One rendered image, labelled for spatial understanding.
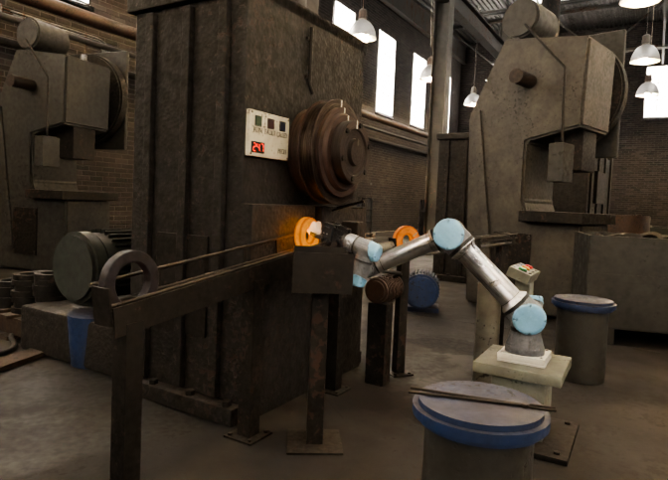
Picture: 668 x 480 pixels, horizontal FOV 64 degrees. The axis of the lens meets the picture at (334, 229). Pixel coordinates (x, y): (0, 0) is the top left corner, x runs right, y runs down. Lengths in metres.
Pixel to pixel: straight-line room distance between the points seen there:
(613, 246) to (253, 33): 2.81
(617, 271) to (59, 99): 5.35
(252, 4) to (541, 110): 3.12
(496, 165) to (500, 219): 0.48
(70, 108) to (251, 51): 4.25
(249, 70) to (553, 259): 3.25
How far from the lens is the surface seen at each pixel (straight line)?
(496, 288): 2.10
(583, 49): 4.87
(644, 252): 4.13
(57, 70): 6.42
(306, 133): 2.30
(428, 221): 11.35
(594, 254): 4.07
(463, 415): 1.30
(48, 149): 6.17
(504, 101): 5.05
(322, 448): 2.09
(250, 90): 2.21
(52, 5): 8.06
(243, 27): 2.26
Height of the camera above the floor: 0.90
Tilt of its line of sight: 3 degrees down
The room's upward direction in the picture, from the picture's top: 2 degrees clockwise
